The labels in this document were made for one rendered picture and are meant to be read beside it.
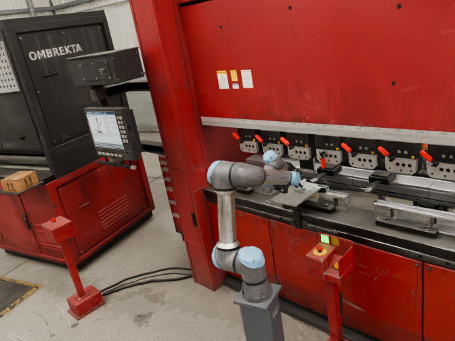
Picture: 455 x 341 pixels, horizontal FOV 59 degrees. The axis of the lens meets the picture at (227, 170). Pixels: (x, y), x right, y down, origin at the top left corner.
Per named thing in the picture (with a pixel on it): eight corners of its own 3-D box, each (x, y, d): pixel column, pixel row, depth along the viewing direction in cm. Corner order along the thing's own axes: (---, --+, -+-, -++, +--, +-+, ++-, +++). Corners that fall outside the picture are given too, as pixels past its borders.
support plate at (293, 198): (269, 201, 237) (269, 199, 236) (296, 184, 253) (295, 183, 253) (295, 207, 224) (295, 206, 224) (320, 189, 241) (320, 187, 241)
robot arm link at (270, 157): (259, 162, 222) (264, 149, 225) (271, 172, 228) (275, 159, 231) (270, 162, 216) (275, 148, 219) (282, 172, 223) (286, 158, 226)
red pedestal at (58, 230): (66, 311, 334) (33, 223, 305) (93, 294, 350) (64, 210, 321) (77, 321, 320) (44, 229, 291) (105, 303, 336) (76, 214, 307)
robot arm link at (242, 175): (252, 162, 173) (302, 168, 213) (231, 161, 180) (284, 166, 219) (250, 189, 173) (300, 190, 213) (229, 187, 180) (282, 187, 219)
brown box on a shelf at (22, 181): (-4, 193, 340) (-10, 179, 336) (23, 180, 360) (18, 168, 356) (17, 195, 325) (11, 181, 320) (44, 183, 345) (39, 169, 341)
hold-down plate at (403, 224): (375, 224, 215) (375, 219, 214) (380, 220, 219) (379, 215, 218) (435, 239, 195) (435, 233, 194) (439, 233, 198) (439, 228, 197)
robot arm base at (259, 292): (265, 306, 185) (262, 288, 181) (236, 299, 193) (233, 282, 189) (277, 286, 197) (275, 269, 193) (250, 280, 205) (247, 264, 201)
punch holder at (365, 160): (349, 166, 218) (347, 137, 213) (356, 160, 224) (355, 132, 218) (376, 170, 208) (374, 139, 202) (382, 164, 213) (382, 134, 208)
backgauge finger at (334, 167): (304, 182, 255) (303, 175, 253) (326, 168, 271) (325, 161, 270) (320, 185, 247) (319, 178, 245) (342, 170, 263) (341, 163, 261)
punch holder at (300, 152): (288, 157, 246) (285, 132, 240) (296, 153, 251) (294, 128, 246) (309, 160, 236) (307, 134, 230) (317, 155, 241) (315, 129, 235)
